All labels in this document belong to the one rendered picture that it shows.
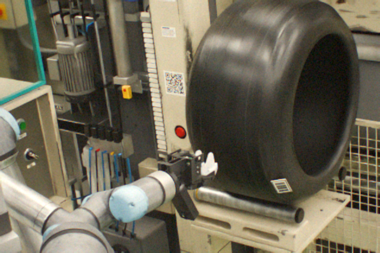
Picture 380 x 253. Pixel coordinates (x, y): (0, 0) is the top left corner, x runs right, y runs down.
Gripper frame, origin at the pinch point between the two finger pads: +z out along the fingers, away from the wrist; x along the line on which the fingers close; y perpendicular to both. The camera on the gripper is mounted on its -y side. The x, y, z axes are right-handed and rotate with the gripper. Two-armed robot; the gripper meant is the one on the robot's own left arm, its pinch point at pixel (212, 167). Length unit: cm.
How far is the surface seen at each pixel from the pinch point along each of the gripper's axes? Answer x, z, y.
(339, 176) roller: -11, 52, -18
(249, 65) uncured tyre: -3.3, 12.6, 24.1
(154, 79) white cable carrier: 41, 29, 12
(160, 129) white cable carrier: 41, 31, -5
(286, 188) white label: -11.8, 16.7, -8.9
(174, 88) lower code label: 32.6, 28.3, 10.3
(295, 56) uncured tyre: -12.4, 20.4, 25.9
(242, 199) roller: 7.0, 25.0, -19.1
